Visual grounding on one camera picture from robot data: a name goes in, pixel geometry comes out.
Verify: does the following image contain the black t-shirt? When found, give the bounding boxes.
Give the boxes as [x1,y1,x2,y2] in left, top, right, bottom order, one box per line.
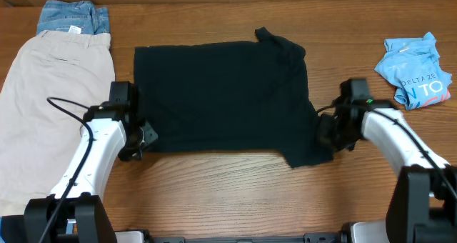
[134,28,333,168]

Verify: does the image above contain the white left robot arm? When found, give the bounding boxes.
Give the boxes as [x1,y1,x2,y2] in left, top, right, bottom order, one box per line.
[24,104,158,242]

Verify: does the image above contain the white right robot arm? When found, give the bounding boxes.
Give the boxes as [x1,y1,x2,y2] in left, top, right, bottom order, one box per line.
[317,99,456,242]

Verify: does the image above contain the light blue printed t-shirt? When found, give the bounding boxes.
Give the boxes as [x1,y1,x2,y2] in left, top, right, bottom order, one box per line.
[374,32,452,111]

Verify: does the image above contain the beige shorts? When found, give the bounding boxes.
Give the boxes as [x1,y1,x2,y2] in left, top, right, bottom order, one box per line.
[1,31,115,216]

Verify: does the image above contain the blue denim jeans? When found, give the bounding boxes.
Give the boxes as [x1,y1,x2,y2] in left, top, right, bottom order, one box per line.
[36,0,110,35]

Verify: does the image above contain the black garment with blue trim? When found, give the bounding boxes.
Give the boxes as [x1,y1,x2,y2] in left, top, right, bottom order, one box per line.
[1,215,28,243]

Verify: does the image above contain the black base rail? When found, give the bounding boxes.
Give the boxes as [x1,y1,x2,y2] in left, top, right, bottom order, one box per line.
[114,230,358,243]

